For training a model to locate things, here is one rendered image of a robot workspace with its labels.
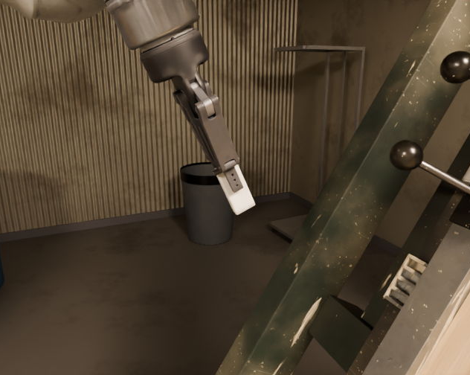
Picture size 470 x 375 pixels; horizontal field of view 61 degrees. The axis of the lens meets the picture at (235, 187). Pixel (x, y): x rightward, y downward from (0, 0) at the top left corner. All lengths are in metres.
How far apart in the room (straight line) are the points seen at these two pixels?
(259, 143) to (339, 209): 3.91
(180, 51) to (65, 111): 3.56
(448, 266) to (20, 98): 3.74
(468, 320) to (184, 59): 0.44
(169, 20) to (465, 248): 0.43
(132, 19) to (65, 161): 3.64
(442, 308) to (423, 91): 0.38
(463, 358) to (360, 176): 0.31
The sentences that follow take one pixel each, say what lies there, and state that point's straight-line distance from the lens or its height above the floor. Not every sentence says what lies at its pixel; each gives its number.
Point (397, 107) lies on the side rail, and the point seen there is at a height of 1.48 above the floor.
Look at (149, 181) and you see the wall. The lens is 4.22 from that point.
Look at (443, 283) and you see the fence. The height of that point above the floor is 1.29.
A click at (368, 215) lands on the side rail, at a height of 1.29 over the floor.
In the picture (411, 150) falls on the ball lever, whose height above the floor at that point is 1.45.
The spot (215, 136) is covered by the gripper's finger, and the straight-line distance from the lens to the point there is 0.46.
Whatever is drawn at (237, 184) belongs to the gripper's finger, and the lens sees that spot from 0.52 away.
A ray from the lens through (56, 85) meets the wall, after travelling 3.98.
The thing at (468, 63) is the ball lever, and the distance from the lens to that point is 0.55.
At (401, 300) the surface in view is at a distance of 0.62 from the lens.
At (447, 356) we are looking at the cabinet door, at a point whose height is 1.22.
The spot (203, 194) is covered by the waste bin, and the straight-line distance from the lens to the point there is 3.44.
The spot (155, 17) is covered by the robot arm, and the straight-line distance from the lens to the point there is 0.45.
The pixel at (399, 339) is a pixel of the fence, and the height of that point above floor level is 1.21.
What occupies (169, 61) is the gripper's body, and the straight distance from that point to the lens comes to 0.46.
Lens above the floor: 1.54
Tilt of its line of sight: 17 degrees down
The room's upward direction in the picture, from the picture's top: straight up
